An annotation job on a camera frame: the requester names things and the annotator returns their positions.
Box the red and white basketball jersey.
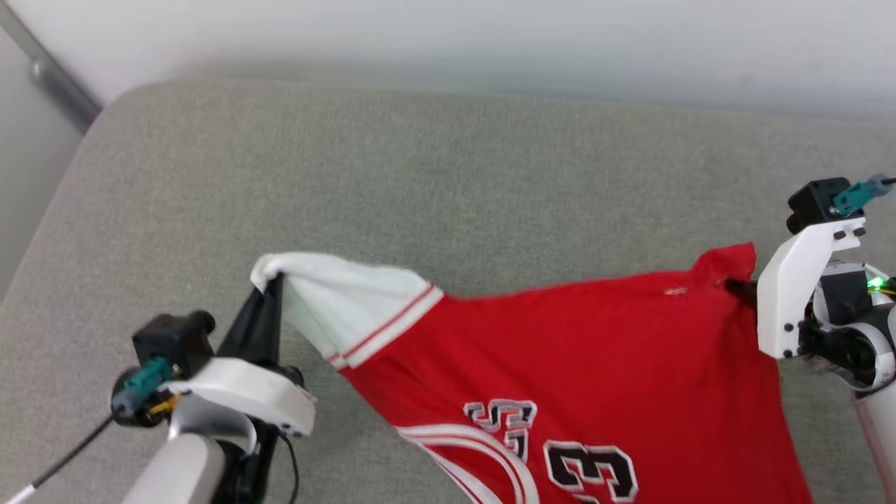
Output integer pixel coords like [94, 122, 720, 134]
[250, 242, 817, 504]

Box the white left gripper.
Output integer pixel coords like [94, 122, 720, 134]
[161, 272, 317, 438]

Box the teal camera connector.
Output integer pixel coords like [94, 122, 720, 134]
[111, 356, 177, 422]
[830, 174, 896, 217]

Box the thin black left gripper cable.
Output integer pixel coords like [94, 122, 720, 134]
[279, 431, 302, 504]

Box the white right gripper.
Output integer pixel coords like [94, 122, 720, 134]
[724, 217, 869, 361]

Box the teal left camera connector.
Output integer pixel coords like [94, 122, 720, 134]
[111, 356, 177, 422]

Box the grey metal rail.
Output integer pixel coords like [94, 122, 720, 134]
[0, 6, 103, 134]

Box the teal right camera connector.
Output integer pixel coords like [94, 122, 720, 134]
[830, 174, 896, 217]

